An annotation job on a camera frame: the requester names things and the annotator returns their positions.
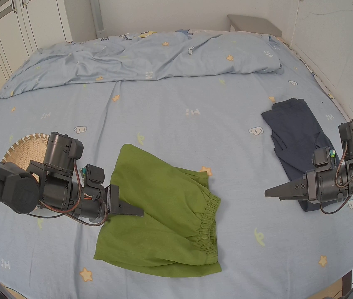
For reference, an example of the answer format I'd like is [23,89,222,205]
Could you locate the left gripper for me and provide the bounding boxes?
[72,183,145,227]

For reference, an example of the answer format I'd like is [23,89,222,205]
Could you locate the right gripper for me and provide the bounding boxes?
[264,164,351,205]

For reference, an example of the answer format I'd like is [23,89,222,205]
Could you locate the green shorts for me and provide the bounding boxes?
[93,143,223,278]

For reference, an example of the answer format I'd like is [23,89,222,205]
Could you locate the bed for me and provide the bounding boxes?
[0,0,353,299]

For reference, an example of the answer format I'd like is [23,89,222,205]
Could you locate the round woven basket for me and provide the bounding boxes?
[1,132,52,212]

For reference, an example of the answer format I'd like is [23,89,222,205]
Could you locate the dark blue T-shirt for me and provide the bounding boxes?
[260,98,340,212]

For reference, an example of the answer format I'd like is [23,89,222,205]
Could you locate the pale blue quilt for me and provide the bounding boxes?
[0,28,284,101]

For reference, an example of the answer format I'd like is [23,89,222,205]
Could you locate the grey bedside table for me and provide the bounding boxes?
[227,14,283,37]

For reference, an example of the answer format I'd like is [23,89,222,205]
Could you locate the white wardrobe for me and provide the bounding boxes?
[0,0,73,105]

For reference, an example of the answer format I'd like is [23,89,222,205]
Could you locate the black cable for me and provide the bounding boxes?
[37,198,108,227]
[319,198,349,215]

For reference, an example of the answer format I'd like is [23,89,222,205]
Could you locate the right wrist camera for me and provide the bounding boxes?
[312,147,336,170]

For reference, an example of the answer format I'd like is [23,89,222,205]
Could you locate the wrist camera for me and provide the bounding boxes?
[83,164,105,187]
[312,147,336,170]

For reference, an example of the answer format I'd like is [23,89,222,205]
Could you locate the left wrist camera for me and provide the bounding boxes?
[83,164,105,187]

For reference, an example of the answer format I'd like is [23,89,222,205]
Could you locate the vertical wall pipe cover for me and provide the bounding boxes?
[87,0,105,38]

